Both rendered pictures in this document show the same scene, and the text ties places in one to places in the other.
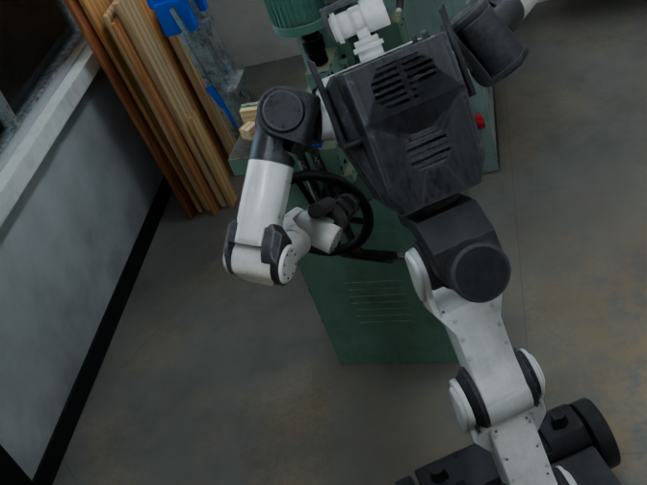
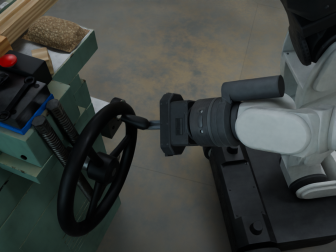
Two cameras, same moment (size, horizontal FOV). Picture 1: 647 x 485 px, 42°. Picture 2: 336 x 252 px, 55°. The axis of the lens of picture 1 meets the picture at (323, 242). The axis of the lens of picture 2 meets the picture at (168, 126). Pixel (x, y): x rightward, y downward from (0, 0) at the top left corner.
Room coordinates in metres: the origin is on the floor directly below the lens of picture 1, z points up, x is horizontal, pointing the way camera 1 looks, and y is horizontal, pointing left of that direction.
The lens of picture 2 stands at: (1.72, 0.32, 1.40)
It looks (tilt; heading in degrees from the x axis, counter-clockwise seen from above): 53 degrees down; 266
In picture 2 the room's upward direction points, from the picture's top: straight up
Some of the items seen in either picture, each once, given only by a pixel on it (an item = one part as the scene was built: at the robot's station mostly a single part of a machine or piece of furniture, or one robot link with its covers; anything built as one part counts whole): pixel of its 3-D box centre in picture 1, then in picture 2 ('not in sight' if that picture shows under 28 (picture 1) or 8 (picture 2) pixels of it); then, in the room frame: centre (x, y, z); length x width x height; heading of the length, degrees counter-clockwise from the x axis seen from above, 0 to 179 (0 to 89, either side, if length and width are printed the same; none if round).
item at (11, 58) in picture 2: not in sight; (7, 60); (1.96, -0.13, 1.02); 0.03 x 0.03 x 0.01
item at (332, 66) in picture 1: (326, 72); not in sight; (2.15, -0.18, 1.03); 0.14 x 0.07 x 0.09; 153
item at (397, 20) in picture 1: (390, 37); not in sight; (2.23, -0.39, 1.02); 0.09 x 0.07 x 0.12; 63
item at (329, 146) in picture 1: (321, 149); (27, 116); (1.96, -0.08, 0.91); 0.15 x 0.14 x 0.09; 63
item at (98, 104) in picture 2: not in sight; (100, 116); (1.89, -0.34, 0.58); 0.12 x 0.08 x 0.08; 153
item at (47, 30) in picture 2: not in sight; (54, 28); (1.94, -0.35, 0.92); 0.14 x 0.09 x 0.04; 153
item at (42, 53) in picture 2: not in sight; (42, 62); (1.95, -0.23, 0.92); 0.04 x 0.03 x 0.04; 105
